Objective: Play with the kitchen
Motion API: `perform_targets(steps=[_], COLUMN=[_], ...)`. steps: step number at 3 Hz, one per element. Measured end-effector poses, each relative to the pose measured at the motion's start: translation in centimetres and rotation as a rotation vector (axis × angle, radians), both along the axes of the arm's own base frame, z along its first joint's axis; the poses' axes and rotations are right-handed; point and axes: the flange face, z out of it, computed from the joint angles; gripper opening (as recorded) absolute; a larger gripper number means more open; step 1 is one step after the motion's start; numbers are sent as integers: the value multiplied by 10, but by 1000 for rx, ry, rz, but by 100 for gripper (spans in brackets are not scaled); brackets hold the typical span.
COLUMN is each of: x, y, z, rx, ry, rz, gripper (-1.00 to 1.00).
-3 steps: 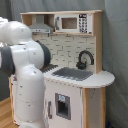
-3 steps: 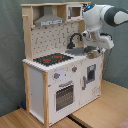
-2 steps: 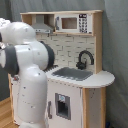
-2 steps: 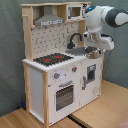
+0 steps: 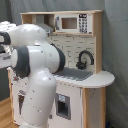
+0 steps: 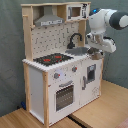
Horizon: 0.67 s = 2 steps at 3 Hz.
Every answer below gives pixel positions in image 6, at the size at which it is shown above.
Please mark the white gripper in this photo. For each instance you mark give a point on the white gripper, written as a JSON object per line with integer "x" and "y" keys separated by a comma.
{"x": 100, "y": 42}

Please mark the small metal toy pot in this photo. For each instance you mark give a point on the small metal toy pot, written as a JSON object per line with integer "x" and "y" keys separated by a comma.
{"x": 95, "y": 54}

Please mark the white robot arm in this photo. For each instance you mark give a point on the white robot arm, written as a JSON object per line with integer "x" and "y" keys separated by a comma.
{"x": 99, "y": 19}

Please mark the wooden toy kitchen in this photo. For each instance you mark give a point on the wooden toy kitchen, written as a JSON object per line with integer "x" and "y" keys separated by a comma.
{"x": 45, "y": 40}

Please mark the grey toy sink basin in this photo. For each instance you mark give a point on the grey toy sink basin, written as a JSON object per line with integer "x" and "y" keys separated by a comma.
{"x": 77, "y": 51}

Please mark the white toy fridge door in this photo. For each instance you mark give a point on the white toy fridge door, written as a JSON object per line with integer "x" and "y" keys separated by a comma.
{"x": 90, "y": 80}

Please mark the black toy faucet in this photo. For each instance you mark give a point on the black toy faucet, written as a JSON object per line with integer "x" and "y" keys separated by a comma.
{"x": 71, "y": 44}

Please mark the right red stove knob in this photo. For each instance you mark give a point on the right red stove knob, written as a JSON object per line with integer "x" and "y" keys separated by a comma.
{"x": 74, "y": 69}

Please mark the red stove knob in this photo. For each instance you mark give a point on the red stove knob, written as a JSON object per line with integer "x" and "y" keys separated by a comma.
{"x": 56, "y": 75}
{"x": 74, "y": 69}

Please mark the white toy microwave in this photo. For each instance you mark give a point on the white toy microwave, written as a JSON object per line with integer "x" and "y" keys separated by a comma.
{"x": 76, "y": 11}

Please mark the black toy stovetop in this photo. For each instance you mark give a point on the black toy stovetop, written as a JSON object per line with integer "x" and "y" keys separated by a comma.
{"x": 52, "y": 59}

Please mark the left red stove knob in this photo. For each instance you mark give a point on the left red stove knob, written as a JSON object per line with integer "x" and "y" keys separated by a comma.
{"x": 56, "y": 75}

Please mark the grey toy range hood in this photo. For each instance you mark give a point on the grey toy range hood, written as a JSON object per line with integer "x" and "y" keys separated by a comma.
{"x": 48, "y": 18}

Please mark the toy oven door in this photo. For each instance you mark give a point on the toy oven door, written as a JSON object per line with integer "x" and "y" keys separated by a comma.
{"x": 63, "y": 99}

